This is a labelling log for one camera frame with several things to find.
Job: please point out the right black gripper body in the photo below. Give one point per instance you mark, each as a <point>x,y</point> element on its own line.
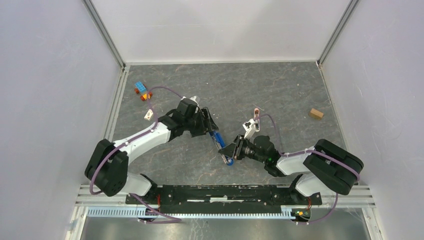
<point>243,148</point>

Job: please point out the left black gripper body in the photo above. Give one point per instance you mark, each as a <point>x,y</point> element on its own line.
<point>200,126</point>

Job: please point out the blue stapler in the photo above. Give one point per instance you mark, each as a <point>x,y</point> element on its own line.
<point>219,143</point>

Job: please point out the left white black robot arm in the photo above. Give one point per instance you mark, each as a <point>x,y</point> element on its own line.
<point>107,169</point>

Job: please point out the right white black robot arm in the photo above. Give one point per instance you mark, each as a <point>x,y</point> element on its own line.
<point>324,166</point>

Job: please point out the colourful toy brick car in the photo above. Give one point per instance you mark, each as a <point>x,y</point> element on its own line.
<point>141,90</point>

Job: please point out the small wooden block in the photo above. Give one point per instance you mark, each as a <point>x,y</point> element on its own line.
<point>316,114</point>

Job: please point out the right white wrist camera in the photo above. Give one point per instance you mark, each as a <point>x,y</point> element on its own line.
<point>251,127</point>

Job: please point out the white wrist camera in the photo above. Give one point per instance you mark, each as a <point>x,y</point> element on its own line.
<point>251,127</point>
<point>195,99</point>

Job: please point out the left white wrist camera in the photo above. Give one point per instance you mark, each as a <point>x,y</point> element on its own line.
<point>195,99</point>

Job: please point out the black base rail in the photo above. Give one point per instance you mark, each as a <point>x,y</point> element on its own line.
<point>224,199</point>

